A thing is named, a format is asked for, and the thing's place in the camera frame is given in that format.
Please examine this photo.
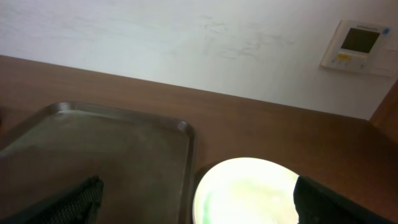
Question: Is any white wall control panel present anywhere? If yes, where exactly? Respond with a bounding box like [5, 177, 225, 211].
[320, 20, 397, 77]

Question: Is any white plate with green stain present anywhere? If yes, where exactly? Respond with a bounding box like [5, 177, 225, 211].
[192, 157, 299, 224]

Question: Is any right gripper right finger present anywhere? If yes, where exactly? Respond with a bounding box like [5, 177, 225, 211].
[293, 176, 394, 224]

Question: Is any large brown tray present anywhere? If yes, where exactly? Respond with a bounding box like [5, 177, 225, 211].
[1, 102, 197, 223]

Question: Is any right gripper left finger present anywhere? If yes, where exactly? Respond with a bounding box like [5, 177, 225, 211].
[1, 175, 104, 224]

